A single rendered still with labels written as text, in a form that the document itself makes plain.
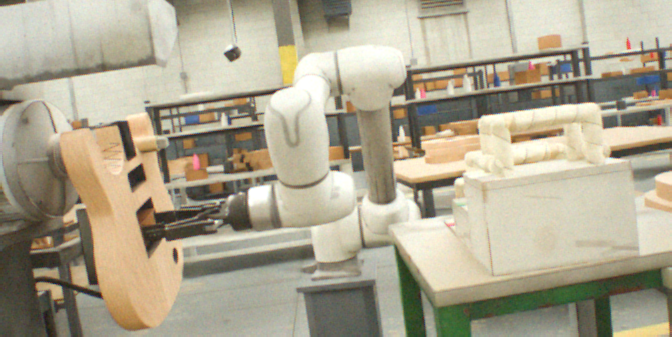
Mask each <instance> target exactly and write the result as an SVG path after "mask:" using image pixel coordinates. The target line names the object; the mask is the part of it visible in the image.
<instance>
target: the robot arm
mask: <svg viewBox="0 0 672 337"><path fill-rule="evenodd" d="M406 77H407V72H406V66H404V62H403V57H402V53H401V51H399V50H397V49H395V48H393V47H388V46H383V45H381V44H369V45H358V47H351V48H347V49H342V50H338V51H332V52H325V53H311V54H308V55H306V56H305V57H304V58H303V59H302V60H301V61H300V63H298V65H297V67H296V70H295V73H294V80H293V87H287V88H283V89H280V90H278V91H277V92H276V94H274V95H273V96H272V97H271V98H269V100H268V102H267V105H266V109H265V115H264V129H265V135H266V141H267V146H268V151H269V156H270V159H272V162H273V165H274V167H275V170H276V173H277V177H278V184H275V183H271V185H267V186H261V187H255V188H250V189H249V191H248V193H247V192H243V193H236V194H231V195H229V197H228V204H226V201H225V199H221V200H215V201H209V202H202V204H201V203H193V205H190V204H186V206H181V207H180V209H176V210H170V211H164V212H158V213H153V214H154V217H155V221H156V224H150V225H145V226H142V229H143V233H144V237H145V241H151V240H157V239H163V238H165V241H173V240H177V239H183V238H188V237H194V236H199V235H203V234H215V233H217V232H218V228H221V227H223V226H225V225H228V224H229V225H231V227H232V229H233V230H235V231H242V230H247V229H253V227H254V228H255V230H256V231H262V230H269V229H275V228H277V229H278V228H281V227H294V228H304V227H311V239H312V245H313V251H315V255H316V262H315V264H312V263H311V265H307V266H304V267H303V272H304V273H310V274H314V275H312V276H311V281H318V280H323V279H333V278H342V277H357V276H362V275H363V274H362V265H363V264H364V258H358V256H357V251H358V250H361V249H363V248H380V247H388V245H394V243H393V239H392V237H391V236H389V234H388V224H395V223H401V222H409V221H416V220H422V218H421V211H419V208H418V207H417V206H416V204H415V203H413V202H412V201H410V200H406V197H405V195H404V193H402V192H401V191H400V190H398V189H397V188H396V177H395V166H394V157H393V146H392V143H393V142H392V132H391V121H390V111H389V103H390V101H391V99H392V96H393V91H394V88H398V87H399V86H400V85H401V84H402V83H403V82H405V80H406ZM342 95H348V97H349V99H350V101H351V103H352V104H353V105H354V106H355V109H356V116H357V123H358V131H360V138H361V146H362V154H363V161H364V169H365V175H366V182H367V190H368V193H367V194H366V195H365V196H364V199H363V205H362V206H355V204H356V193H355V188H354V184H353V179H352V177H351V176H349V175H347V174H343V173H340V172H336V171H334V172H331V170H329V164H328V155H329V154H328V145H329V140H328V131H327V125H326V120H325V117H324V114H323V113H324V108H325V105H326V102H327V99H328V98H332V97H336V96H342Z"/></svg>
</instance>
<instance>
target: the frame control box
mask: <svg viewBox="0 0 672 337"><path fill-rule="evenodd" d="M75 212H76V218H77V224H79V231H80V236H81V242H82V248H83V255H84V261H85V266H86V272H87V279H88V282H89V284H90V285H91V286H93V285H99V279H97V274H96V266H95V256H94V238H93V231H92V226H91V222H90V218H89V217H88V214H87V211H86V208H85V206H84V207H81V208H78V209H76V210H75ZM35 282H36V285H37V283H41V282H45V283H51V284H55V285H59V286H63V287H66V288H67V289H70V290H73V291H77V292H80V293H83V294H87V295H90V296H94V297H97V298H100V299H101V300H104V299H103V295H102V292H99V291H96V290H92V289H89V288H86V287H83V286H79V285H76V284H74V283H72V282H68V281H65V280H61V279H57V278H53V277H48V276H39V277H36V278H35Z"/></svg>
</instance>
